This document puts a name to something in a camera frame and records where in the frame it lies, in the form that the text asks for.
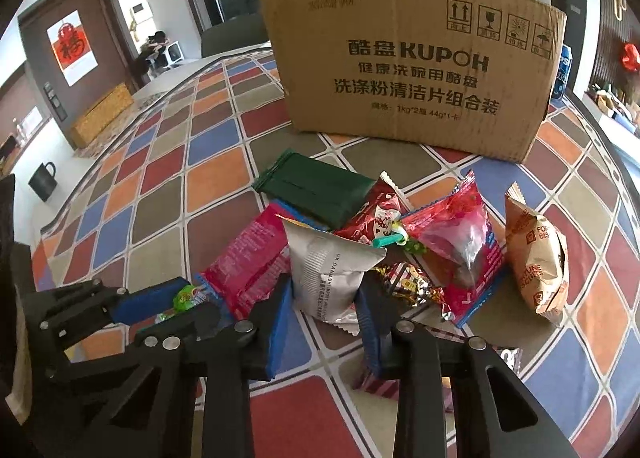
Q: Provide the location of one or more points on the red cartoon snack packet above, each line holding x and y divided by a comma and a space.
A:
370, 218

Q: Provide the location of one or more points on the dark interior door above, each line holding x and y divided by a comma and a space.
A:
567, 13

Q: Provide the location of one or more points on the shiny gold red candy packet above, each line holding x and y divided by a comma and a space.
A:
405, 283

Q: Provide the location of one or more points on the pink striped snack packet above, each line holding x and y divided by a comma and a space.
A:
370, 385

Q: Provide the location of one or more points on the white red door poster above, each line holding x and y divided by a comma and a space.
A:
70, 48

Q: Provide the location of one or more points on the silver snack packet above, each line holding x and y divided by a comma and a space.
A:
325, 273

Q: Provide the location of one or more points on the clutter of paper boxes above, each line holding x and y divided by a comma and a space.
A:
612, 103

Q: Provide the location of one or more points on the shiny candy wrapper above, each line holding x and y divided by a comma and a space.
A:
510, 359

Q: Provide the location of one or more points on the red clear snack packet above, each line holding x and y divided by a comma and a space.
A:
460, 223

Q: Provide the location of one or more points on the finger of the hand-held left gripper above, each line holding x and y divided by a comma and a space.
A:
150, 299
200, 320

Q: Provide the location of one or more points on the brown entrance door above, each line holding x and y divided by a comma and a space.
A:
107, 13

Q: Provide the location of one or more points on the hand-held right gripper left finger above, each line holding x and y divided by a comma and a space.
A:
279, 325

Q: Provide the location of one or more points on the black bucket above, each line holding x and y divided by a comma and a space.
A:
42, 180

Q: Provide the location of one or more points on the blue soda can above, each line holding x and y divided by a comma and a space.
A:
560, 73

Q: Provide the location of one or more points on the white cube shelf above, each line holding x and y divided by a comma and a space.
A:
172, 53

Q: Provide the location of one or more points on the grey dining chair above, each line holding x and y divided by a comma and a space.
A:
235, 35

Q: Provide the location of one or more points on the woven yellow basket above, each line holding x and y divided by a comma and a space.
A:
100, 118

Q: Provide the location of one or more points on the black door lock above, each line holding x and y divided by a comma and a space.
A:
52, 99

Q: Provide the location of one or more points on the teal plastic tube candy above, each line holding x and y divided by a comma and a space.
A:
385, 241

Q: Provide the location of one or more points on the dark green snack packet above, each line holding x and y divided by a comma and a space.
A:
315, 188

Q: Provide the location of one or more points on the green candy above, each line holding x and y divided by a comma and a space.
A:
186, 299

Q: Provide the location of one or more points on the pink red snack packet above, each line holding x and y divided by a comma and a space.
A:
250, 258

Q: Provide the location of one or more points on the gold wall ornament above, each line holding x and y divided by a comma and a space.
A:
620, 3

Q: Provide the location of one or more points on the tan biscuit packet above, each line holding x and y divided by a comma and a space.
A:
537, 258

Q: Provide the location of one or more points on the brown cardboard box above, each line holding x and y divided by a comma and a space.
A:
400, 28

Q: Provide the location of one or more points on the red bow decoration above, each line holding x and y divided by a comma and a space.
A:
630, 57

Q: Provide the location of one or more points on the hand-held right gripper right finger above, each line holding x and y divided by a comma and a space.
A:
372, 335

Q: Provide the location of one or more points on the white intercom panel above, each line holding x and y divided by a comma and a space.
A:
137, 11

